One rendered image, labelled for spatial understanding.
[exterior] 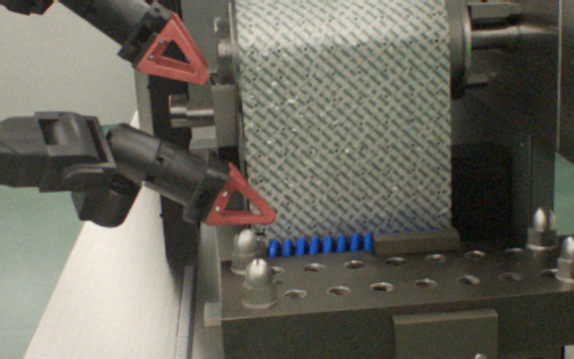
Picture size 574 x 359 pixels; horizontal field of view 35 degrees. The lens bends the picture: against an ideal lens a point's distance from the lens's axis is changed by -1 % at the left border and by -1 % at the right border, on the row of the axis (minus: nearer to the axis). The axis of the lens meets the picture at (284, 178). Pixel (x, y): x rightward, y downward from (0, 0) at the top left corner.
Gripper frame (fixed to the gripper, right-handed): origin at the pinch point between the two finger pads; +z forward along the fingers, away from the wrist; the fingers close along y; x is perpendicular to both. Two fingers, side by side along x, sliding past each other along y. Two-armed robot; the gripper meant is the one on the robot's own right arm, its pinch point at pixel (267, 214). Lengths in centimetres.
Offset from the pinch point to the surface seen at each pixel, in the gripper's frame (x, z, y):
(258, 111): 10.6, -6.4, 0.2
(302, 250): -1.1, 4.8, 3.7
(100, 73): -104, -52, -556
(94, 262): -27.7, -14.6, -34.2
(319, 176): 6.8, 3.2, 0.3
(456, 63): 25.2, 11.6, -0.7
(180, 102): 6.2, -14.3, -8.1
